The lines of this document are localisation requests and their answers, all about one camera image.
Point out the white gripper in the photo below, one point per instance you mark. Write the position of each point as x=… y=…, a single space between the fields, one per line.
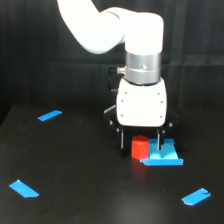
x=141 y=106

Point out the red hexagonal block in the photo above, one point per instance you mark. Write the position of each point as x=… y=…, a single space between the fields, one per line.
x=140 y=147

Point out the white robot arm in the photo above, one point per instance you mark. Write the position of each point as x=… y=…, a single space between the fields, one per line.
x=100 y=31

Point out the blue tape square marker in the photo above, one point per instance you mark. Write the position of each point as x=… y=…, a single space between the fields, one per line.
x=166 y=156

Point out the blue tape strip bottom right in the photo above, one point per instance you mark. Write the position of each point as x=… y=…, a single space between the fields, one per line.
x=196 y=197

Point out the blue tape strip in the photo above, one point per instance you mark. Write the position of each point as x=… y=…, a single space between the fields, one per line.
x=49 y=115
x=196 y=197
x=22 y=189

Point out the blue tape strip top left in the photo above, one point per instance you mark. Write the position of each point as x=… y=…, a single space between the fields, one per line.
x=49 y=115

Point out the black backdrop curtain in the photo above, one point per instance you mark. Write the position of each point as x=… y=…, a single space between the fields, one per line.
x=41 y=62

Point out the blue tape strip bottom left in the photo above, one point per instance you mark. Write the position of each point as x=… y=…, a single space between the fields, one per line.
x=22 y=189

